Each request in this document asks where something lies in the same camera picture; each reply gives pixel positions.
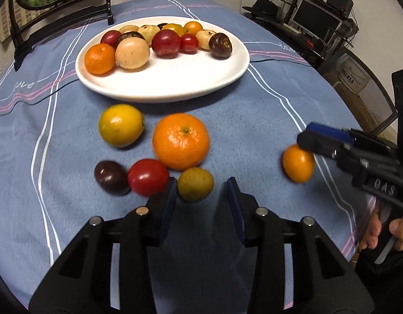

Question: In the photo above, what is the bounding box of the yellow orange tomato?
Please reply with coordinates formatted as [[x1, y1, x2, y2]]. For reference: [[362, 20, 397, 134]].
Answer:
[[183, 21, 203, 35]]

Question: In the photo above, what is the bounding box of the large red tomato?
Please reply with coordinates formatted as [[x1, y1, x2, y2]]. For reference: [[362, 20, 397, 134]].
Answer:
[[151, 29, 181, 59]]

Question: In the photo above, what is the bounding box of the small yellow tomato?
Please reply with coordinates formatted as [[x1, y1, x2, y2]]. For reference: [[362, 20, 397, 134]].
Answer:
[[162, 24, 185, 36]]

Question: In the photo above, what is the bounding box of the black mesh chair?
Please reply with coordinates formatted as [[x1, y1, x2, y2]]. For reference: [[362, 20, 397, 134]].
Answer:
[[319, 47, 398, 136]]

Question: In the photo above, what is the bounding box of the smooth orange kumquat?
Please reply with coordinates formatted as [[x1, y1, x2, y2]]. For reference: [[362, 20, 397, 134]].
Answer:
[[282, 144, 316, 184]]

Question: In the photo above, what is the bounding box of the dark red cherry tomato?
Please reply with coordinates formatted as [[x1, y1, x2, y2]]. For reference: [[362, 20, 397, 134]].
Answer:
[[100, 30, 122, 49]]

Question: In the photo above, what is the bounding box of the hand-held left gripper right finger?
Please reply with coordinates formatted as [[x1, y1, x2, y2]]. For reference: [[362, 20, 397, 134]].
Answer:
[[226, 177, 375, 314]]

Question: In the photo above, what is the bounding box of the person's right hand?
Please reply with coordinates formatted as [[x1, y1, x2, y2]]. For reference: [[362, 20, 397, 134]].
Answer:
[[360, 203, 403, 252]]

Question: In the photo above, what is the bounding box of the large mandarin orange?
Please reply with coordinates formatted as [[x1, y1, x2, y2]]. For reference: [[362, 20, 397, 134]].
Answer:
[[152, 113, 211, 171]]

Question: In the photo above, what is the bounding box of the person's right forearm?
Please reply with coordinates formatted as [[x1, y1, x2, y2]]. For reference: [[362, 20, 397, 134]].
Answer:
[[355, 249, 403, 314]]

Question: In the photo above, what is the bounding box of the black desk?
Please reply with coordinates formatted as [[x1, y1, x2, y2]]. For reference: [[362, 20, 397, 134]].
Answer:
[[242, 0, 359, 69]]

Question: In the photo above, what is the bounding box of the dark purple passion fruit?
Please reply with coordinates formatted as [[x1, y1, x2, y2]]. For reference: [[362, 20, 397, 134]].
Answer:
[[94, 160, 130, 197]]

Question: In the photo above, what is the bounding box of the white round plate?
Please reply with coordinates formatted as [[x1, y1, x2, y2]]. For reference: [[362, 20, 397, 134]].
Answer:
[[75, 16, 250, 103]]

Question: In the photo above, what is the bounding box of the olive yellow loquat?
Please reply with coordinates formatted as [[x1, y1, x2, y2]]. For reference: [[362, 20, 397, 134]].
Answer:
[[177, 167, 214, 203]]

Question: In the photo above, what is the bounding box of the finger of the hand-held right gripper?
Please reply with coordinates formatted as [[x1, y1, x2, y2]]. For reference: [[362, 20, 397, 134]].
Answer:
[[297, 131, 401, 175], [306, 122, 398, 154]]

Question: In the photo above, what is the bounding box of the beige tomato on plate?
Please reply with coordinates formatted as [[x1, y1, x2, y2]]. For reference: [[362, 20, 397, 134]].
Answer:
[[195, 29, 218, 51]]

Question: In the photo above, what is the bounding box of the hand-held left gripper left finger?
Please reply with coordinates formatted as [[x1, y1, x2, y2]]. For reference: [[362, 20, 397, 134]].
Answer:
[[29, 177, 179, 314]]

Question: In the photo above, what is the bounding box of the computer monitor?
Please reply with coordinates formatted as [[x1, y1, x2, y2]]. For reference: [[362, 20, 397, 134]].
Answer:
[[292, 0, 344, 36]]

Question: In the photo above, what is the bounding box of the spotted pale loquat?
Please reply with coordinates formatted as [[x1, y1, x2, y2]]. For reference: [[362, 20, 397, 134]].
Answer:
[[138, 24, 161, 46]]

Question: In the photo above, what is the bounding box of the yellow citrus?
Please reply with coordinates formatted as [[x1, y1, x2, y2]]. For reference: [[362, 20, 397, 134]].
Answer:
[[99, 104, 146, 148]]

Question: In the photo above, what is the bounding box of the black hat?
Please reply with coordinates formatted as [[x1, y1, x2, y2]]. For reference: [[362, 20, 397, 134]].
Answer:
[[242, 0, 280, 17]]

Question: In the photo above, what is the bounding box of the dark brown water chestnut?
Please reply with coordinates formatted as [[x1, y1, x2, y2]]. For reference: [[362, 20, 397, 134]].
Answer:
[[208, 33, 233, 60], [118, 31, 146, 43]]

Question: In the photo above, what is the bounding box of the small mandarin orange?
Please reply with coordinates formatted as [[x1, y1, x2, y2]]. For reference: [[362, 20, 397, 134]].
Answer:
[[84, 43, 116, 75]]

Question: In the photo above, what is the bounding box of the large beige loquat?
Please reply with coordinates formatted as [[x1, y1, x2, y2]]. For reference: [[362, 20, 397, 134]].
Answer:
[[115, 37, 150, 70]]

